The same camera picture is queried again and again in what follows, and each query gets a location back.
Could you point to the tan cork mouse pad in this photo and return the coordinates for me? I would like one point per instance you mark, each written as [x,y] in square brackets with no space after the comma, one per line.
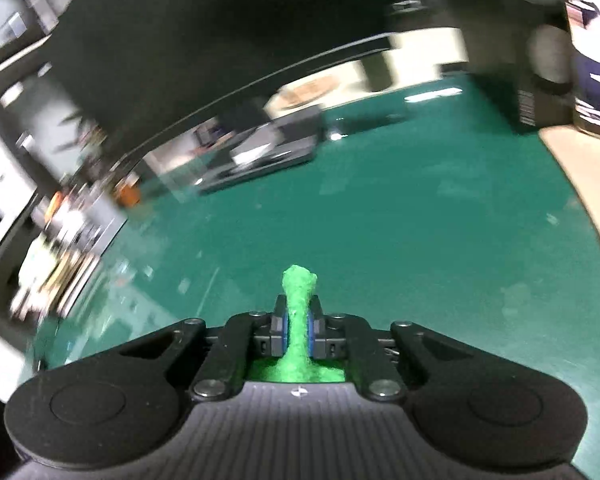
[578,154]

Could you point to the orange jar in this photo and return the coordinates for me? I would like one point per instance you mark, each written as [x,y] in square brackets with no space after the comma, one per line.
[127,195]

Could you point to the smartphone with white screen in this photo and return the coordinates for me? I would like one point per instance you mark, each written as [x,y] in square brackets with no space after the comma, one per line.
[584,26]

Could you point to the round wooden coaster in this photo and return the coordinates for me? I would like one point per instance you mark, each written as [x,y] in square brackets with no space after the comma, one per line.
[307,92]

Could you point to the black speaker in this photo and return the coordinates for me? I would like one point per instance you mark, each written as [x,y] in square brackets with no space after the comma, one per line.
[519,53]

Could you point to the grey desk organizer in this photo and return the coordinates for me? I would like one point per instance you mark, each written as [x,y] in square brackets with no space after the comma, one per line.
[102,221]

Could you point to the grey notepad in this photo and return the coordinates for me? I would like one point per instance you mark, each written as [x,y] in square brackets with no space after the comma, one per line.
[257,145]

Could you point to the stack of books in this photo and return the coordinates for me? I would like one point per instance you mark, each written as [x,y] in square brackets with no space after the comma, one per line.
[50,279]

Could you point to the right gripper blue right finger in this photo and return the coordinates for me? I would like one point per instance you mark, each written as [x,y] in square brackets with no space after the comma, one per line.
[316,329]

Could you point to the green cleaning cloth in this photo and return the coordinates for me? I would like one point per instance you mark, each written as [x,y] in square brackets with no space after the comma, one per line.
[296,364]

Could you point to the black curved monitor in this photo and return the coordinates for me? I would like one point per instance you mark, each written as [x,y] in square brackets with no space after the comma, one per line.
[145,70]

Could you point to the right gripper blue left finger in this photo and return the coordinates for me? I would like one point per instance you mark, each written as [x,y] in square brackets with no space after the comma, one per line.
[278,327]

